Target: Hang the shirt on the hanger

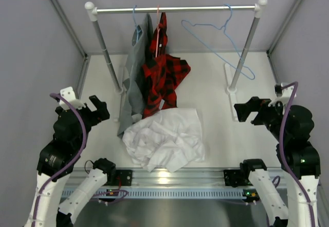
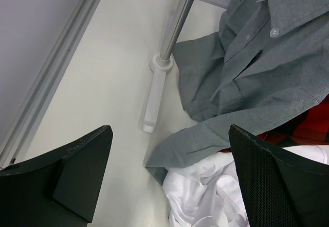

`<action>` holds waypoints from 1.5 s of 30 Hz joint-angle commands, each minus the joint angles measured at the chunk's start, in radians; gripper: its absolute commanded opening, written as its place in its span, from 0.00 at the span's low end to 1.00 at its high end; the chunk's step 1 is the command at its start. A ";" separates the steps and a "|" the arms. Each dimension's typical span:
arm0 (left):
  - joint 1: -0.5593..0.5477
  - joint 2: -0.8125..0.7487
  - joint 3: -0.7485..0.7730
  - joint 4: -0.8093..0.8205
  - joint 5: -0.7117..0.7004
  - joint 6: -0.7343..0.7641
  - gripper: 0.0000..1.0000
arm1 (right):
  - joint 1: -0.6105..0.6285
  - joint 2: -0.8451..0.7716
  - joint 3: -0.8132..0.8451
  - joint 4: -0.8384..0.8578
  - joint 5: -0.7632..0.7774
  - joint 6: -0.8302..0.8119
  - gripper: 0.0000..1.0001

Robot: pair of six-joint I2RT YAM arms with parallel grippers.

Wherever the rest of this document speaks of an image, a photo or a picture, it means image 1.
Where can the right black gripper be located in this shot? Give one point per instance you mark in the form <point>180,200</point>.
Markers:
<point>243,110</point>

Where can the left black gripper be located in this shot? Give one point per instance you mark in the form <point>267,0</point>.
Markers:
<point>102,113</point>

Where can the white shirt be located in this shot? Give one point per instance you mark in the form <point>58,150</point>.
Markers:
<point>170,139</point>

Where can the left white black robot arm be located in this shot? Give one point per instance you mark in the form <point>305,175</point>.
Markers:
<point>57,160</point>

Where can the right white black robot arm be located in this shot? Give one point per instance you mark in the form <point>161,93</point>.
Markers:
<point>300,163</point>

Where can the grey shirt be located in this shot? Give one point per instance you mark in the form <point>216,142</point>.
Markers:
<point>134,84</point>

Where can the red black plaid shirt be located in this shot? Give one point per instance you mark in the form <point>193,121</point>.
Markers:
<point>162,74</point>

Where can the blue hanger with grey shirt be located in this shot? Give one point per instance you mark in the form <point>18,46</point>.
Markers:
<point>136,26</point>

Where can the pink hanger with plaid shirt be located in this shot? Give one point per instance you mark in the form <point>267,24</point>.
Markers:
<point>158,33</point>

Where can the silver white clothes rack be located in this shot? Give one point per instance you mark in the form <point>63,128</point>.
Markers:
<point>232,73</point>

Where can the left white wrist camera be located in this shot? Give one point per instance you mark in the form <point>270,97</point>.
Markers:
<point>69,95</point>

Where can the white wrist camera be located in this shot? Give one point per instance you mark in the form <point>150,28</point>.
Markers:
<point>69,95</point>
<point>284,93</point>

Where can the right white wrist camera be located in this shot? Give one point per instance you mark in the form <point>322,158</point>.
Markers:
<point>284,93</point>

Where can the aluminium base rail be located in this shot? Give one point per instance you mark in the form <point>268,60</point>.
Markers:
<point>183,178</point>

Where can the slotted grey cable duct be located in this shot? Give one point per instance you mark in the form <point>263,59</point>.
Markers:
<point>178,193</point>

